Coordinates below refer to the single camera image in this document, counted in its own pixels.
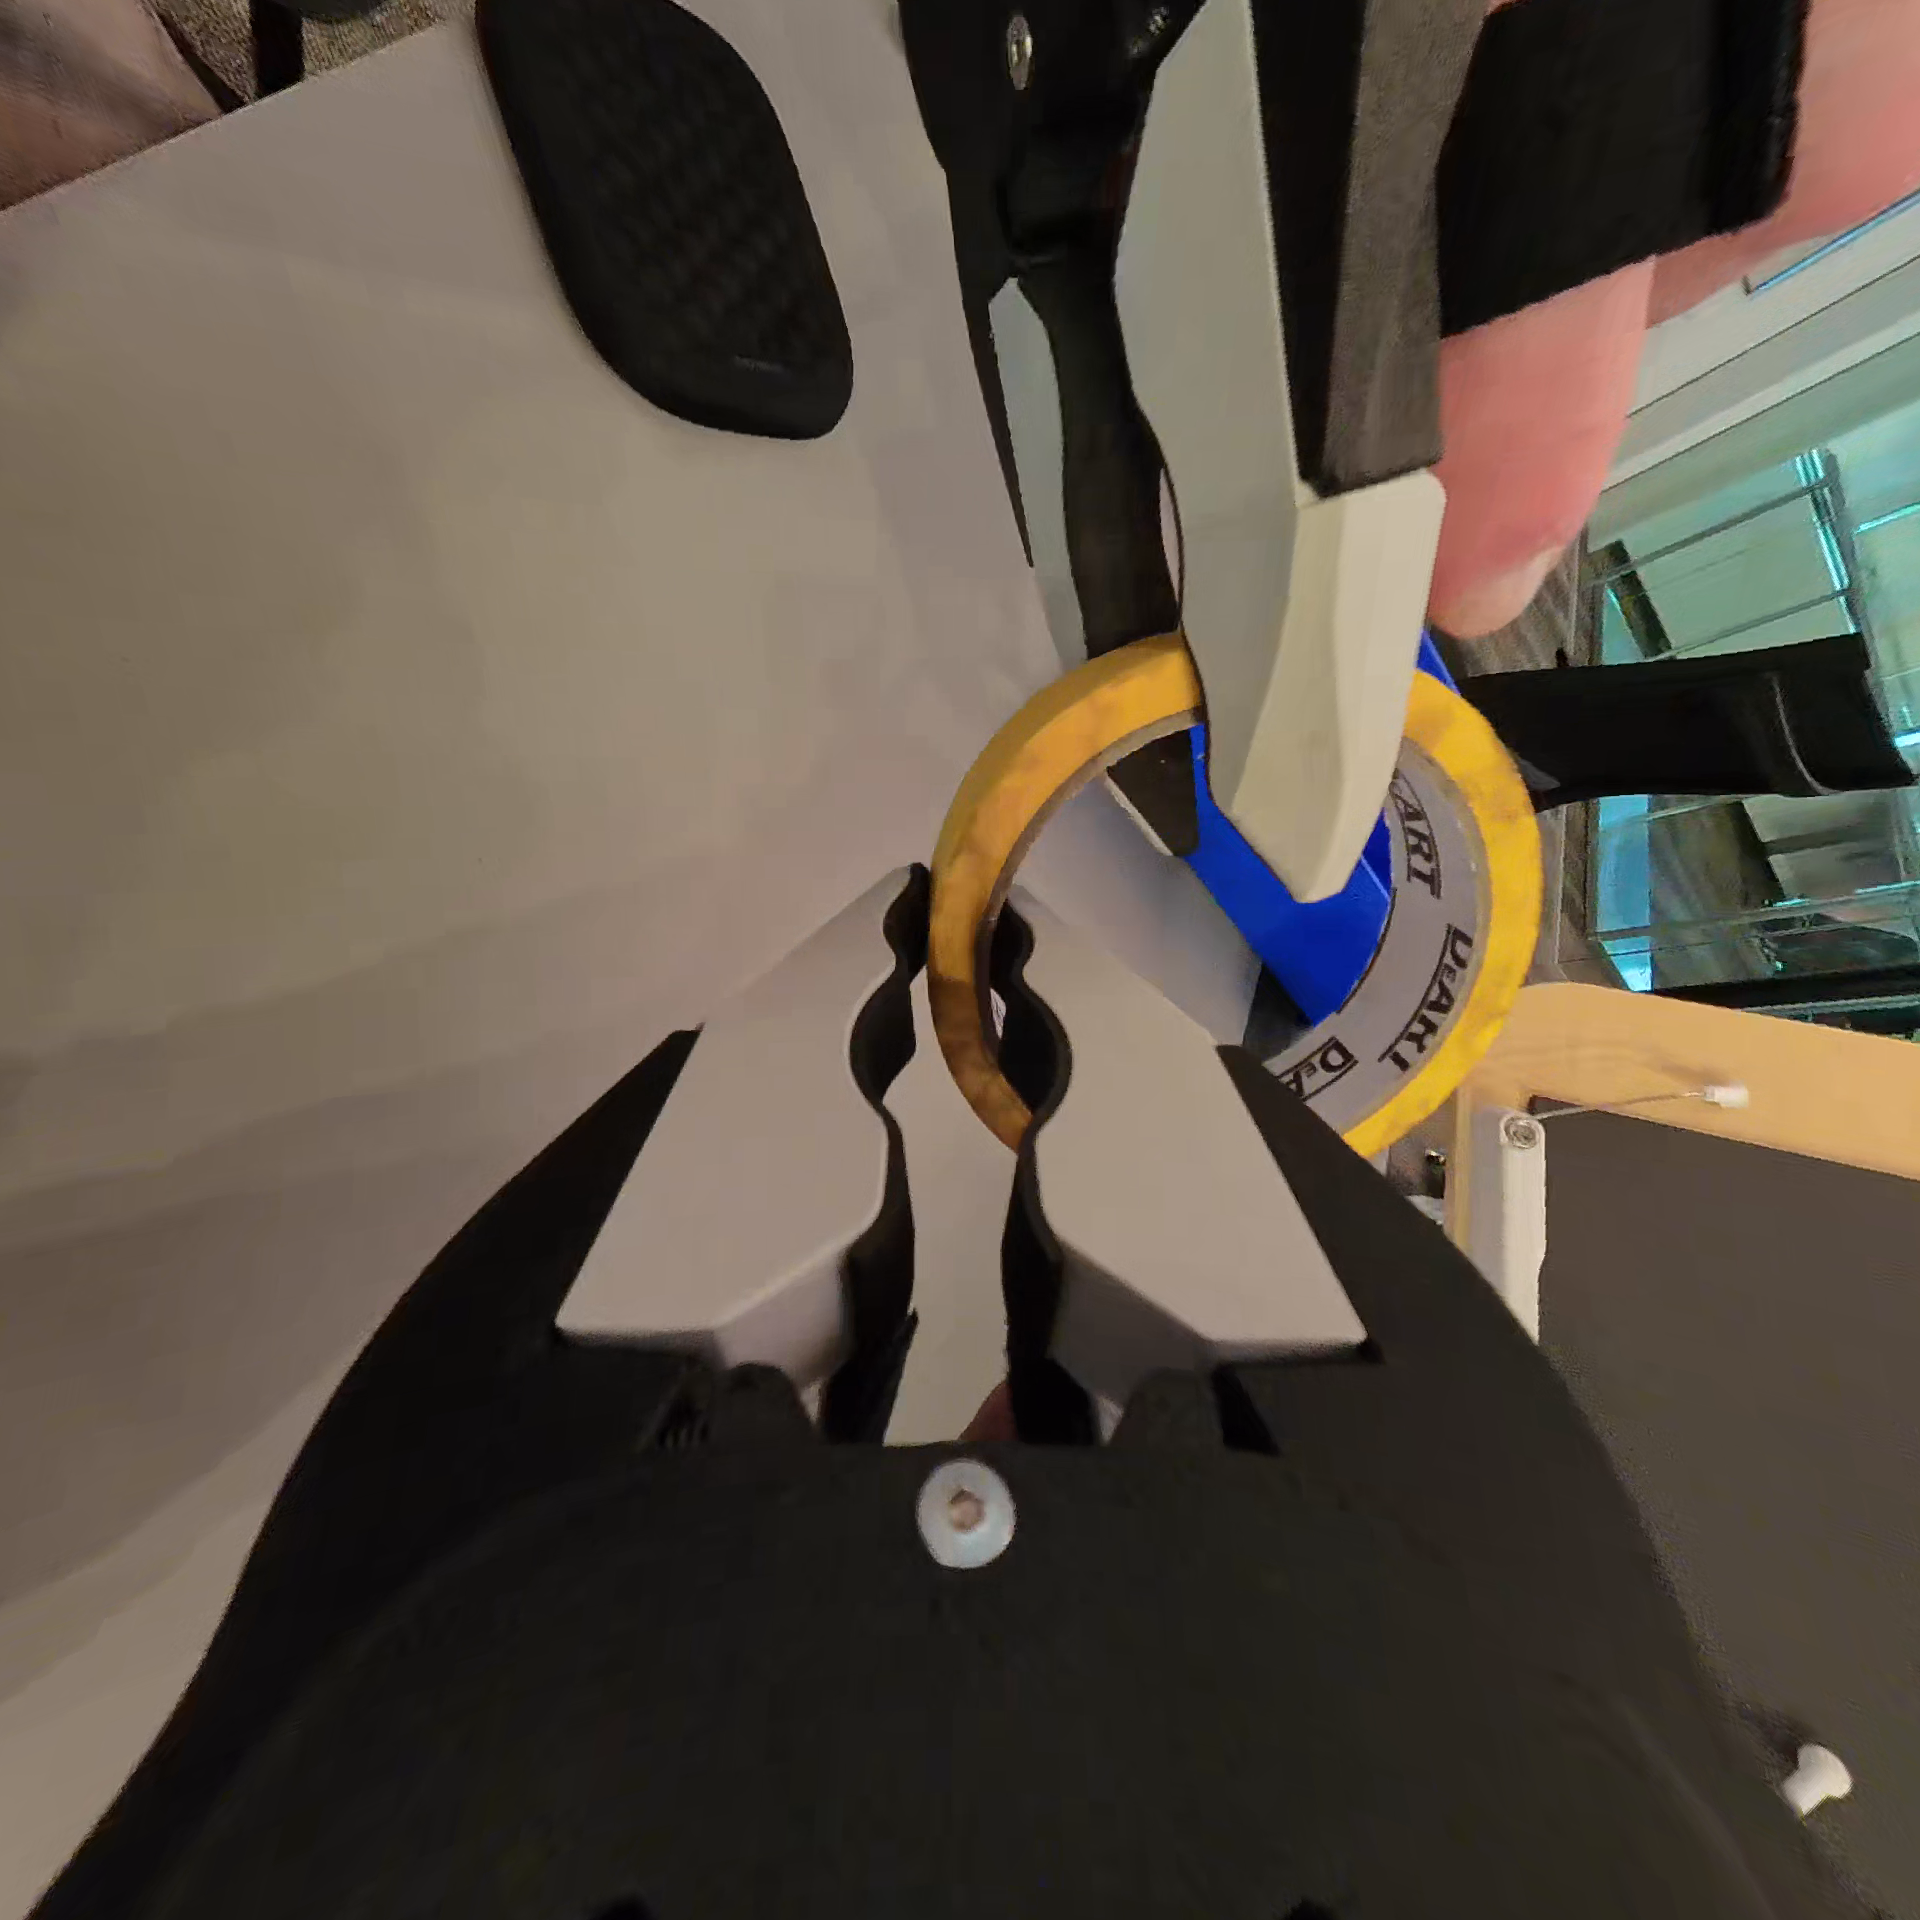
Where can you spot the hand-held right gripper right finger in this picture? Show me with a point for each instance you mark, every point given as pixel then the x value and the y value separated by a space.
pixel 1185 1200

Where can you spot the blue plastic bin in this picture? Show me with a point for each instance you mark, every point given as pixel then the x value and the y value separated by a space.
pixel 1291 932

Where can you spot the wooden board with black panel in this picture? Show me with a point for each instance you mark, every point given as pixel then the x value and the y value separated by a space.
pixel 1725 1424

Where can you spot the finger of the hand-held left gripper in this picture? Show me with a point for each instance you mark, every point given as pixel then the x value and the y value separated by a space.
pixel 1245 452
pixel 1027 434

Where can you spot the yellow masking tape roll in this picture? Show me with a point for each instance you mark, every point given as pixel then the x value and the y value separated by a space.
pixel 961 961

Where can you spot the small white peg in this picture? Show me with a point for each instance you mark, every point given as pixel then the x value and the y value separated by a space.
pixel 1817 1780

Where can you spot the black textured armrest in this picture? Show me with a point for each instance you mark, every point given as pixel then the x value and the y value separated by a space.
pixel 676 225

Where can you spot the person's left hand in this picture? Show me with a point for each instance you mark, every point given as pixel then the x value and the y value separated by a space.
pixel 1531 452

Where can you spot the black office chair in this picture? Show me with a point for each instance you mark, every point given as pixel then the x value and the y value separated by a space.
pixel 1680 720

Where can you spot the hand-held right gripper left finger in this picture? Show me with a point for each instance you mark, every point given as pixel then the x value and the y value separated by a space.
pixel 720 1200

